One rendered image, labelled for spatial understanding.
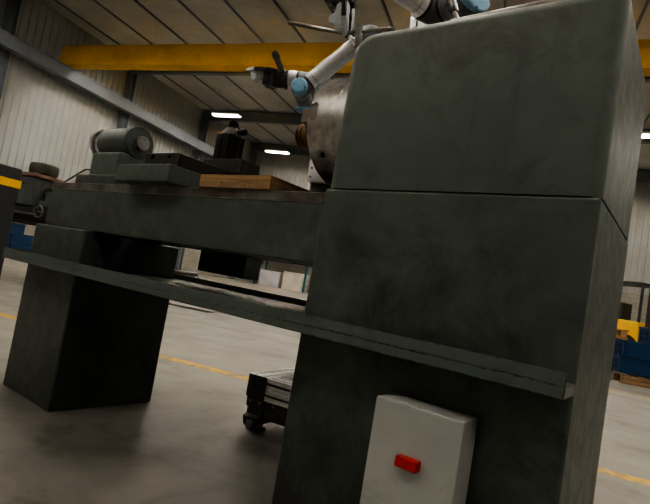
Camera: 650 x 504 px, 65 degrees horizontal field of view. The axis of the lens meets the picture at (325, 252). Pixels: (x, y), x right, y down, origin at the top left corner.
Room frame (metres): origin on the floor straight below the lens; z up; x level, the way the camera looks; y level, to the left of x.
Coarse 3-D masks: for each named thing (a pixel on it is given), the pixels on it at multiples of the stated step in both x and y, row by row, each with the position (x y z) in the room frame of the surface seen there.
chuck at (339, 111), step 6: (348, 84) 1.32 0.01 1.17; (342, 90) 1.32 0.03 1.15; (342, 96) 1.30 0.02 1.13; (342, 102) 1.30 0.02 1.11; (336, 108) 1.30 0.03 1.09; (342, 108) 1.29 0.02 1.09; (336, 114) 1.30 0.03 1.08; (342, 114) 1.29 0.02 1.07; (336, 120) 1.30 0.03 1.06; (336, 126) 1.30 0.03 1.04; (336, 132) 1.31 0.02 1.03; (336, 138) 1.31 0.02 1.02; (336, 144) 1.32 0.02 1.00; (336, 150) 1.33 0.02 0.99
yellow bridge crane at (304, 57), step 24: (72, 48) 15.32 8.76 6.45; (96, 48) 14.97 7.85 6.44; (120, 48) 14.64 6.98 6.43; (144, 48) 14.32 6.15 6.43; (168, 48) 14.02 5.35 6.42; (192, 48) 13.73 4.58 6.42; (216, 48) 13.45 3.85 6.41; (240, 48) 13.18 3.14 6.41; (264, 48) 12.92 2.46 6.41; (288, 48) 12.67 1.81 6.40; (312, 48) 12.43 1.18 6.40; (336, 48) 12.20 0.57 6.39; (648, 48) 9.80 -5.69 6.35; (336, 72) 12.57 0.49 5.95; (648, 72) 9.96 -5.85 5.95
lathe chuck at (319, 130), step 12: (324, 84) 1.39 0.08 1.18; (336, 84) 1.35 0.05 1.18; (324, 96) 1.34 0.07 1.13; (336, 96) 1.32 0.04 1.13; (324, 108) 1.33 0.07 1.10; (312, 120) 1.35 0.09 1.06; (324, 120) 1.32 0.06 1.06; (312, 132) 1.35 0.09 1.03; (324, 132) 1.33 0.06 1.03; (312, 144) 1.36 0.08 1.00; (324, 144) 1.34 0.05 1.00; (312, 156) 1.39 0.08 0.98; (324, 168) 1.39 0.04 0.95; (324, 180) 1.45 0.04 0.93
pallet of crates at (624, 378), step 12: (648, 336) 6.85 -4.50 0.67; (624, 348) 6.87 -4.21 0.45; (636, 348) 6.84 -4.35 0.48; (648, 348) 6.81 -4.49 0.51; (612, 360) 7.17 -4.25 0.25; (624, 360) 6.89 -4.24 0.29; (636, 360) 6.84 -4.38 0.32; (648, 360) 6.80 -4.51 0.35; (624, 372) 6.88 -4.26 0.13; (636, 372) 6.85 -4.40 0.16; (648, 372) 6.81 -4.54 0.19; (636, 384) 6.66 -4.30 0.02; (648, 384) 6.63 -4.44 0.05
